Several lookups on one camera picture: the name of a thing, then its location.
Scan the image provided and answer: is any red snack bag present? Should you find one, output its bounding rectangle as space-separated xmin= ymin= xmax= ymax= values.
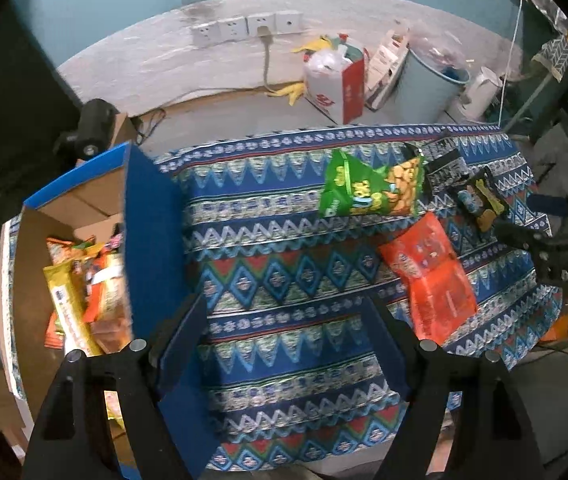
xmin=379 ymin=212 xmax=478 ymax=344

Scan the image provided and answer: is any yellow long snack pack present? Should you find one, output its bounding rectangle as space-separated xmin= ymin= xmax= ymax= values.
xmin=43 ymin=261 xmax=102 ymax=356

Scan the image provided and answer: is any black yellow cookie bag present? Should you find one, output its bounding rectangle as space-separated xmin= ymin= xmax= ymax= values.
xmin=450 ymin=166 xmax=509 ymax=235

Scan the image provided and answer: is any black printed snack bag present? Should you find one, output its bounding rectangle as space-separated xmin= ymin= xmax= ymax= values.
xmin=406 ymin=134 xmax=470 ymax=197

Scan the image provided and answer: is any green snack bag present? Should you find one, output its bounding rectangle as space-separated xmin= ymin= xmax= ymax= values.
xmin=317 ymin=150 xmax=425 ymax=218

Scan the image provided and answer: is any orange chips bag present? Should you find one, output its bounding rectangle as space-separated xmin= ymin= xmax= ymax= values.
xmin=44 ymin=226 xmax=132 ymax=354

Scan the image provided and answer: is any patterned blue table cloth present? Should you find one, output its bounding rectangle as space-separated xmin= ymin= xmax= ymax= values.
xmin=5 ymin=121 xmax=565 ymax=474

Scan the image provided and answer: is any blue cardboard box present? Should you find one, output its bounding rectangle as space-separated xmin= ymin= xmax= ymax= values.
xmin=12 ymin=143 xmax=219 ymax=479

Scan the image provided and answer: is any white electric kettle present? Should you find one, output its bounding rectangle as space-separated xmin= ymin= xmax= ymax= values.
xmin=448 ymin=66 xmax=503 ymax=122

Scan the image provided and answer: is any light blue trash bin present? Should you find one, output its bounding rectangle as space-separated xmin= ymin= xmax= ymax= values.
xmin=393 ymin=49 xmax=470 ymax=124

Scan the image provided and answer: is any small cardboard box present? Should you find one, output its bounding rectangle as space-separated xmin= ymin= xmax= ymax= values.
xmin=76 ymin=112 xmax=141 ymax=166

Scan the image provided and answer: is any black round speaker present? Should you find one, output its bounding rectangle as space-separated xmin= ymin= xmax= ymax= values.
xmin=53 ymin=99 xmax=118 ymax=160

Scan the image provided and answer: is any white flat carton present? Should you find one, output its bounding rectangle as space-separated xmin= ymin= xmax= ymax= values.
xmin=365 ymin=25 xmax=409 ymax=110

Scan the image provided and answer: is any dark hanging garment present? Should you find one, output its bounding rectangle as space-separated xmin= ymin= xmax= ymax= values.
xmin=0 ymin=3 xmax=80 ymax=229

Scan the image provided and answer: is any red white paper bag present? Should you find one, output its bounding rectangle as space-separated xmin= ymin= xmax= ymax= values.
xmin=293 ymin=34 xmax=369 ymax=125

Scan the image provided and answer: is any white wall socket strip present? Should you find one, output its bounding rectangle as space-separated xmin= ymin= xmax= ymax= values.
xmin=189 ymin=10 xmax=303 ymax=48

